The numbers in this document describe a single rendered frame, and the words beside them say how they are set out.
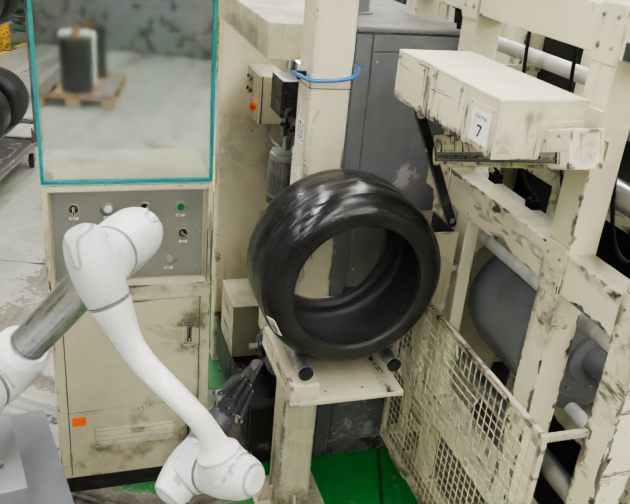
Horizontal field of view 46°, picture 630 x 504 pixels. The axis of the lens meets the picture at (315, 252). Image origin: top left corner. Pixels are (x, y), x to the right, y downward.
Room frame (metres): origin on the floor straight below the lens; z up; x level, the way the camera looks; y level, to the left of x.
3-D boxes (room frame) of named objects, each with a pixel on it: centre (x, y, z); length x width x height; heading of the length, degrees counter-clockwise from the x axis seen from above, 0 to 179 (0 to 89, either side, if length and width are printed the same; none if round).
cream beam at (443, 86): (2.03, -0.40, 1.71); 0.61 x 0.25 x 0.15; 19
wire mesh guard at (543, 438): (1.94, -0.47, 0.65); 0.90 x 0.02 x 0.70; 19
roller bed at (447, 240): (2.38, -0.37, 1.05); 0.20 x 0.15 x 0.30; 19
